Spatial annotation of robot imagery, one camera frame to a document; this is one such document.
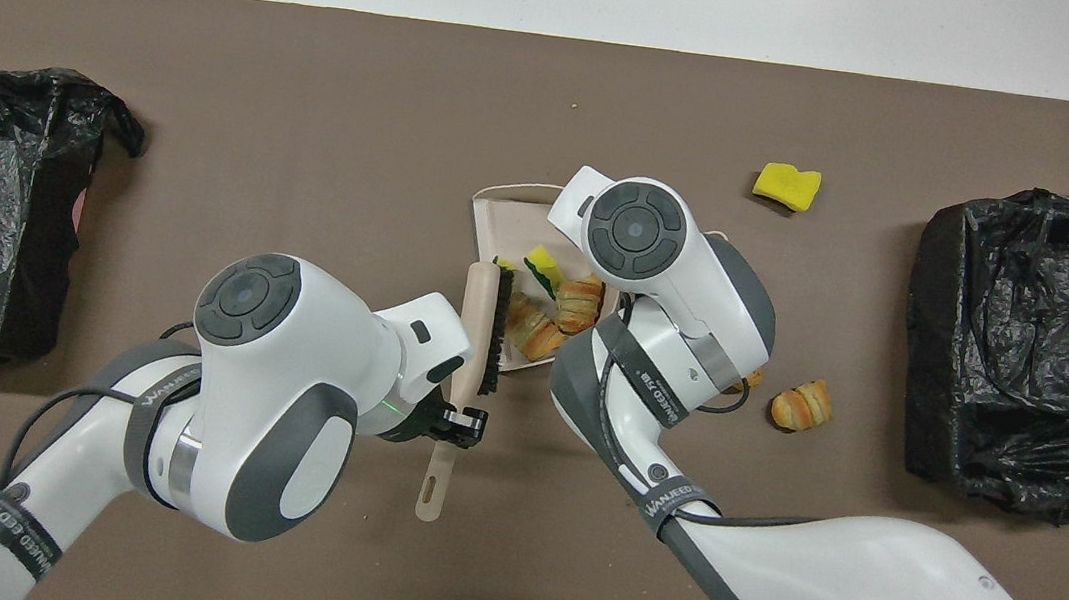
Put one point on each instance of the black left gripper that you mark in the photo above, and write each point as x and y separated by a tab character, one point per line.
410	417

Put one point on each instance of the beige hand brush black bristles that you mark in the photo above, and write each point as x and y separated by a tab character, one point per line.
476	313

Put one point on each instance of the pale striped pastry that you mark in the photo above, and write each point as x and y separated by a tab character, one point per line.
536	332

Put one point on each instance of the pale bread chunk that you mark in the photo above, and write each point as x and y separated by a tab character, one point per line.
580	305

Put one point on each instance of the yellow sponge with green pad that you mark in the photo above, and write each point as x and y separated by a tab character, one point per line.
543	266

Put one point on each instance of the beige plastic dustpan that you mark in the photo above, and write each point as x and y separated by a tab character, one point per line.
503	226

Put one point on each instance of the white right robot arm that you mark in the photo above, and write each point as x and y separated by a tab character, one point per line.
863	599

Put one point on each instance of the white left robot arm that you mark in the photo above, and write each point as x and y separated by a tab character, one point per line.
280	412

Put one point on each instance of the brown oval bread roll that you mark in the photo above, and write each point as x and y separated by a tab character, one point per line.
751	379

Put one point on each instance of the small orange striped croissant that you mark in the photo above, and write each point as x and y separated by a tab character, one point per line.
802	407

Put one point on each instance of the brown table mat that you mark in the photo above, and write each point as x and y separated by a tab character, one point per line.
366	100

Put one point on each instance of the flat yellow sponge piece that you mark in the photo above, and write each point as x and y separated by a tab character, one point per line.
787	186

